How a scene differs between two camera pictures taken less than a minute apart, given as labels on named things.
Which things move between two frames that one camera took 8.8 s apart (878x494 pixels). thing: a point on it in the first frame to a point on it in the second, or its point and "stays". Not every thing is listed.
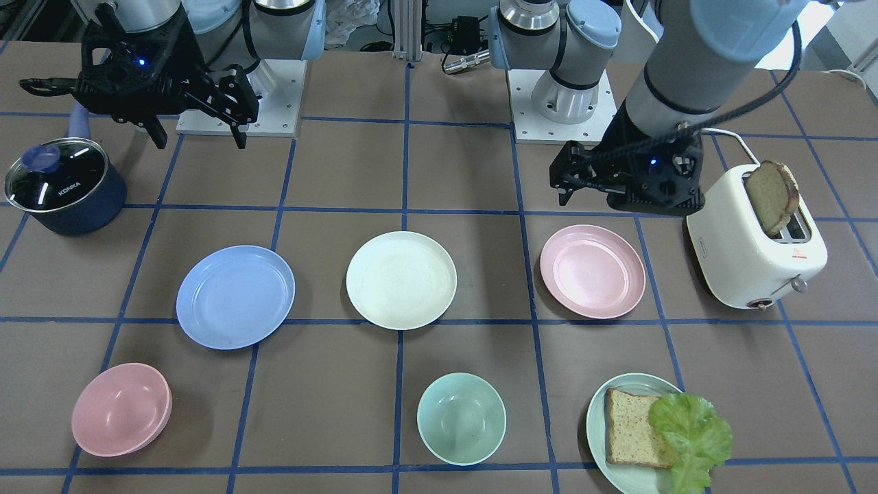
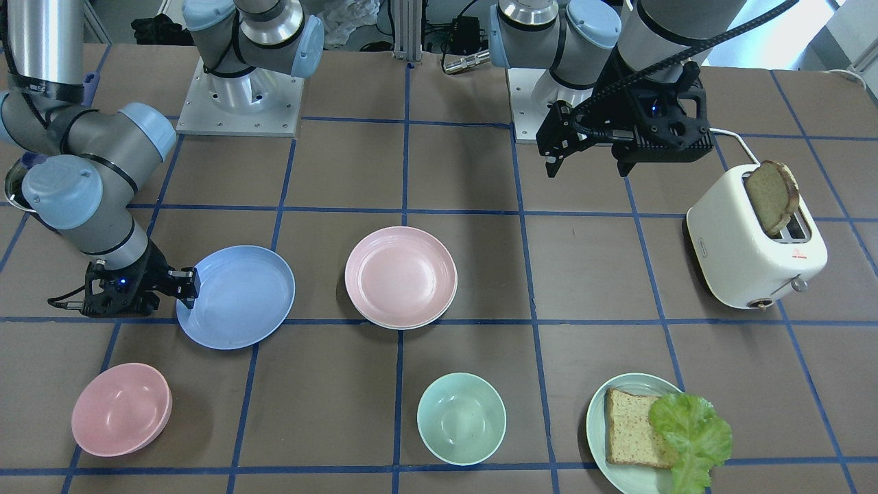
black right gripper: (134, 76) to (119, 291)
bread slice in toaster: (774, 193) stays
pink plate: (593, 272) to (400, 276)
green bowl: (461, 419) stays
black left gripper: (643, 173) to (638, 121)
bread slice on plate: (629, 438) stays
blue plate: (235, 297) stays
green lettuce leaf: (693, 437) stays
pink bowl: (121, 409) stays
